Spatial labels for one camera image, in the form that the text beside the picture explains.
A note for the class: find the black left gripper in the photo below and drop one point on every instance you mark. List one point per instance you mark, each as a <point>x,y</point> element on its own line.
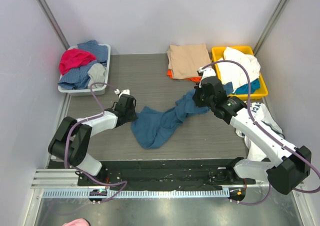
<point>130,110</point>

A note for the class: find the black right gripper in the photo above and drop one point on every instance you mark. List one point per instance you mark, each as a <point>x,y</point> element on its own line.
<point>200,99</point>

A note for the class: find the dark blue t-shirt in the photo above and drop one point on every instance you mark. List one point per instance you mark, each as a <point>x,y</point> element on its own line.
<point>153,128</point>

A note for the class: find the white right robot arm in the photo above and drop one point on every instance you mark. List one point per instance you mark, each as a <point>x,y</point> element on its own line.
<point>287,165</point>

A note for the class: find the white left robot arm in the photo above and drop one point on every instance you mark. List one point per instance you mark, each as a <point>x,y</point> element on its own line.
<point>71,140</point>

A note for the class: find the folded orange t-shirt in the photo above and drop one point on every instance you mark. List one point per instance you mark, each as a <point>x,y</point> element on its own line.
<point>193,79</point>

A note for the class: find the white t-shirt in tray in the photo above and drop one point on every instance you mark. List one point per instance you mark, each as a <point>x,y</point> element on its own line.
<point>230,72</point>

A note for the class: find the yellow plastic tray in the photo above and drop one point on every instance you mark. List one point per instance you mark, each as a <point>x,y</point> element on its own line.
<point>217,54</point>

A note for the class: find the folded beige t-shirt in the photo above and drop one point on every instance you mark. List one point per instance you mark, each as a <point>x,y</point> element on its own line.
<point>185,60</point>

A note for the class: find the teal garment in tray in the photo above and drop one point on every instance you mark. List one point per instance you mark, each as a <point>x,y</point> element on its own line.
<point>254,86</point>

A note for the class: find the grey garment in bin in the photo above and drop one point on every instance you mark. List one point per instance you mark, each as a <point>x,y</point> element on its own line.
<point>97,75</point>

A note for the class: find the blue checked shirt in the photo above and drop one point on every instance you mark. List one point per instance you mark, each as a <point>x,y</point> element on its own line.
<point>77,78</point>

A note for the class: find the grey plastic bin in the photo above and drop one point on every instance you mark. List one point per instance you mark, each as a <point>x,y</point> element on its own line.
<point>85,92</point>

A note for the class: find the pink red garment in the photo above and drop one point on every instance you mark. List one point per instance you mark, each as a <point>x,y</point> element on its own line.
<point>74,58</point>

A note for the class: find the white printed t-shirt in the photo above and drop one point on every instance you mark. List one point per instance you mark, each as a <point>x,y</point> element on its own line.
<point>260,111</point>

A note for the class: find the pink object at bottom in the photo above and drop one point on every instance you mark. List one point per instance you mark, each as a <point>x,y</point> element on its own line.
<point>78,222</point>

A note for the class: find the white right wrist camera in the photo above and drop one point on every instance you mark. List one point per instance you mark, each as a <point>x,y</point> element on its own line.
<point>206,72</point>

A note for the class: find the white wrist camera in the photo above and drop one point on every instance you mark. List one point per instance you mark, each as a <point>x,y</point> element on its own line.
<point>119,93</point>
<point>206,72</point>

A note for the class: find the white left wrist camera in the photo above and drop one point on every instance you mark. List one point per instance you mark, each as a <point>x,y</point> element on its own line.
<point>119,93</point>

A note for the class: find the slotted cable duct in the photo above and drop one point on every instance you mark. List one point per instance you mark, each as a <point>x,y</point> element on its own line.
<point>98,194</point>

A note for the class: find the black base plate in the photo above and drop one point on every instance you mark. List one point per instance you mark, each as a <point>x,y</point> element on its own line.
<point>171,175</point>

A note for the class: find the aluminium rail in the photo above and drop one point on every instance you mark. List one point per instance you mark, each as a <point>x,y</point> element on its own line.
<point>54,178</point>

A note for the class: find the right aluminium frame post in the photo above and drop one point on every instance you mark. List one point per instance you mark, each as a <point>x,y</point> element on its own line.
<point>270,24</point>

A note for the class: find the aluminium frame post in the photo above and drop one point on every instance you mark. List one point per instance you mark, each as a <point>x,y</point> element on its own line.
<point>53,22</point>
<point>270,24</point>

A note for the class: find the left aluminium frame post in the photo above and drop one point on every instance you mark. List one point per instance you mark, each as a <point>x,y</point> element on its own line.
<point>53,22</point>

